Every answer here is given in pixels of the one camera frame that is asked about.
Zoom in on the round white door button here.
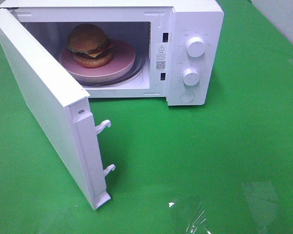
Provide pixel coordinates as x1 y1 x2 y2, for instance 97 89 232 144
180 91 195 103

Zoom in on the pink round plate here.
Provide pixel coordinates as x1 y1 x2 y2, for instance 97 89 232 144
59 39 136 86

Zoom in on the white microwave door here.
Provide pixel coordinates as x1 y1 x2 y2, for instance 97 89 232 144
0 8 115 209

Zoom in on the burger with lettuce and tomato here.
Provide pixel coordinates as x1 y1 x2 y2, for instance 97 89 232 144
67 23 113 68

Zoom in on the glass microwave turntable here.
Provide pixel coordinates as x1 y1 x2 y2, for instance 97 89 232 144
78 57 145 87

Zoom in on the lower white microwave knob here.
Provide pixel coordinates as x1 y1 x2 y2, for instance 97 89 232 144
183 68 200 86

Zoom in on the white microwave knob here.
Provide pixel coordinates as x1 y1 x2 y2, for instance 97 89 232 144
186 36 207 58
183 68 200 86

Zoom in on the white microwave oven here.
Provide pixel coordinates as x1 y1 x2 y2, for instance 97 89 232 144
0 0 224 106

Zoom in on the upper white microwave knob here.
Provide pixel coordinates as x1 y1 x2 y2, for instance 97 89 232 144
186 36 207 58

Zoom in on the green table mat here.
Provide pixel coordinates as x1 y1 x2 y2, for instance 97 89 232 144
0 0 293 234

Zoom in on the clear tape patch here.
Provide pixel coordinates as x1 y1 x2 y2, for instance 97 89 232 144
162 195 210 234

